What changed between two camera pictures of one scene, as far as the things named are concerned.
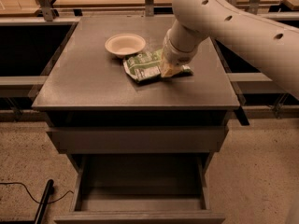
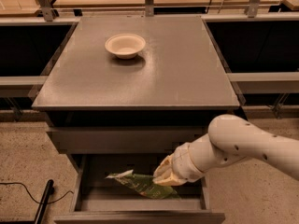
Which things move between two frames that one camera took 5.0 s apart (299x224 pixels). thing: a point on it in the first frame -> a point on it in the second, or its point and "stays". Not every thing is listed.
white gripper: x=176 y=55 -> x=182 y=164
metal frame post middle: x=149 y=0 stays
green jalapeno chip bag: x=146 y=66 -> x=145 y=186
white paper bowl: x=124 y=45 stays
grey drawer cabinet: x=143 y=147 stays
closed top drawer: x=138 y=140 stays
